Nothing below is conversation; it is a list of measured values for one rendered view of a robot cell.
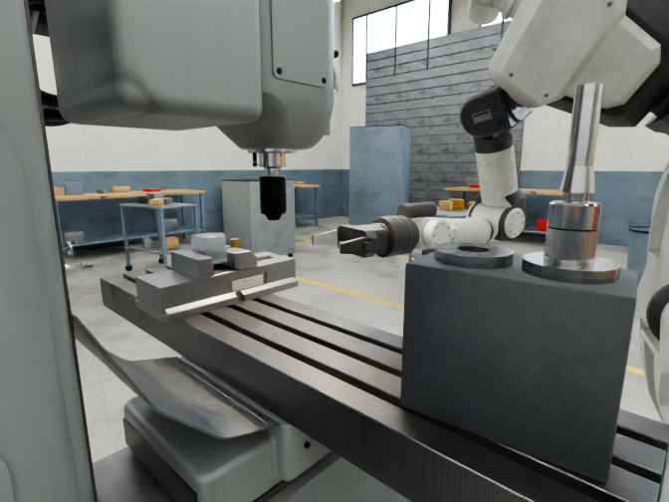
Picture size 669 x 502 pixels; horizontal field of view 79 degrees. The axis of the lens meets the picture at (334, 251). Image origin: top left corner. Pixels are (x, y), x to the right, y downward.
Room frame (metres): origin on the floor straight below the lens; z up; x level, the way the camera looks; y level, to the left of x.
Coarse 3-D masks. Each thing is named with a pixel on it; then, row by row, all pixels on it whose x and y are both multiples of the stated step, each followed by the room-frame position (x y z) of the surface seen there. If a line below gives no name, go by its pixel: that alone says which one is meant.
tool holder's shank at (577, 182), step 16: (576, 96) 0.41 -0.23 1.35; (592, 96) 0.40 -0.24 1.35; (576, 112) 0.41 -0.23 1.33; (592, 112) 0.40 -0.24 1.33; (576, 128) 0.41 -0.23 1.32; (592, 128) 0.40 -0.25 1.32; (576, 144) 0.41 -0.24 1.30; (592, 144) 0.40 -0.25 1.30; (576, 160) 0.41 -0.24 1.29; (592, 160) 0.41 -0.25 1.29; (576, 176) 0.40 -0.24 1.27; (592, 176) 0.40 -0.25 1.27; (576, 192) 0.40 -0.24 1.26; (592, 192) 0.40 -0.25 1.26
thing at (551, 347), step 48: (432, 288) 0.44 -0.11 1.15; (480, 288) 0.41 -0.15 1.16; (528, 288) 0.38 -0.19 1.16; (576, 288) 0.36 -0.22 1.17; (624, 288) 0.36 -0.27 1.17; (432, 336) 0.44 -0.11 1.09; (480, 336) 0.41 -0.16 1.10; (528, 336) 0.38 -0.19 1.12; (576, 336) 0.36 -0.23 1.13; (624, 336) 0.33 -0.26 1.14; (432, 384) 0.44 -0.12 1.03; (480, 384) 0.40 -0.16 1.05; (528, 384) 0.38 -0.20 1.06; (576, 384) 0.35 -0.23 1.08; (480, 432) 0.40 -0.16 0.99; (528, 432) 0.37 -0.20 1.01; (576, 432) 0.35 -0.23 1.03
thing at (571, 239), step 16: (560, 224) 0.40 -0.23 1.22; (576, 224) 0.39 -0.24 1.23; (592, 224) 0.39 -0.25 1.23; (560, 240) 0.40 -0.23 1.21; (576, 240) 0.39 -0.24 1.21; (592, 240) 0.39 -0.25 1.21; (544, 256) 0.42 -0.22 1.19; (560, 256) 0.40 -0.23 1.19; (576, 256) 0.39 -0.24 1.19; (592, 256) 0.40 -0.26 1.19
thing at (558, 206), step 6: (552, 204) 0.42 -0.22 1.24; (558, 204) 0.41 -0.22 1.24; (564, 204) 0.40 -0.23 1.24; (570, 204) 0.40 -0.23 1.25; (576, 204) 0.40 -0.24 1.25; (582, 204) 0.39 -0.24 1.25; (588, 204) 0.39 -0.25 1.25; (594, 204) 0.39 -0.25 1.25; (600, 204) 0.40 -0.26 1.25; (552, 210) 0.41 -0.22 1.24; (558, 210) 0.41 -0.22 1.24; (564, 210) 0.40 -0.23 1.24; (570, 210) 0.40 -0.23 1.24; (576, 210) 0.39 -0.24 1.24; (582, 210) 0.39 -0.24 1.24; (588, 210) 0.39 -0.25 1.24; (594, 210) 0.39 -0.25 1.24; (600, 210) 0.40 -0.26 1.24
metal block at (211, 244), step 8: (192, 240) 0.89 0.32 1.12; (200, 240) 0.87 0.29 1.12; (208, 240) 0.86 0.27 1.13; (216, 240) 0.87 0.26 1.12; (224, 240) 0.89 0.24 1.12; (192, 248) 0.89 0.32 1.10; (200, 248) 0.87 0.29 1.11; (208, 248) 0.86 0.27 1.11; (216, 248) 0.87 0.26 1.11; (224, 248) 0.89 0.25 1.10; (216, 256) 0.87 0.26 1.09; (224, 256) 0.89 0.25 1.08
